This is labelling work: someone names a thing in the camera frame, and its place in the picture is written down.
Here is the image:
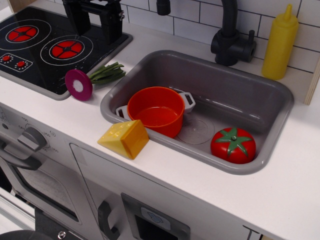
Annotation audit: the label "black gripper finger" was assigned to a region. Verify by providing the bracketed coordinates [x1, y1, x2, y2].
[64, 4, 91, 36]
[99, 11, 123, 45]

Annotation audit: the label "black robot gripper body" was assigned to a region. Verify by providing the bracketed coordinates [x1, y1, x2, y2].
[62, 0, 125, 20]

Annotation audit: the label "purple toy beet with leaves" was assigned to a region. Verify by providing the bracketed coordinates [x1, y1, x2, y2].
[64, 62, 126, 102]

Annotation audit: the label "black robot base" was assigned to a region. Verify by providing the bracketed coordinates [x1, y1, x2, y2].
[0, 214, 81, 240]

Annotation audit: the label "grey plastic sink basin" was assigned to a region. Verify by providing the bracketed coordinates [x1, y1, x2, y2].
[100, 50, 294, 175]

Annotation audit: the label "black toy stove top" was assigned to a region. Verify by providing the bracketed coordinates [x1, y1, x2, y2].
[0, 6, 133, 101]

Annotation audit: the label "yellow toy cheese wedge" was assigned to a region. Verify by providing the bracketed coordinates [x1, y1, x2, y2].
[97, 120, 149, 160]

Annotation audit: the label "black toy faucet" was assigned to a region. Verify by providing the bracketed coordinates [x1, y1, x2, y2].
[156, 0, 257, 67]

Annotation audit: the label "grey oven knob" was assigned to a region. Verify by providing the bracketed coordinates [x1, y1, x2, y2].
[17, 127, 47, 152]

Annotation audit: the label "yellow squeeze bottle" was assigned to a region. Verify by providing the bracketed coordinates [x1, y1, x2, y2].
[261, 4, 299, 80]

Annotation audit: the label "red toy tomato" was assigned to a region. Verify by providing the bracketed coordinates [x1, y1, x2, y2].
[210, 127, 256, 164]

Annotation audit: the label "grey dishwasher control panel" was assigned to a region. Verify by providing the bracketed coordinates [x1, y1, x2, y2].
[121, 193, 191, 240]

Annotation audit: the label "wooden side panel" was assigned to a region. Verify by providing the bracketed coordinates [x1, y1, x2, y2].
[303, 57, 320, 106]

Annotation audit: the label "orange toy pot grey handles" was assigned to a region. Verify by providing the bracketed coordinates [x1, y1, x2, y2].
[115, 86, 196, 138]

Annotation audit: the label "grey oven door handle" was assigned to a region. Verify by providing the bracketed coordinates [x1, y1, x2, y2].
[0, 140, 42, 171]

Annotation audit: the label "dark grey cabinet door handle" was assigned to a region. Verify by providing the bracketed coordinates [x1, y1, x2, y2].
[98, 201, 120, 240]

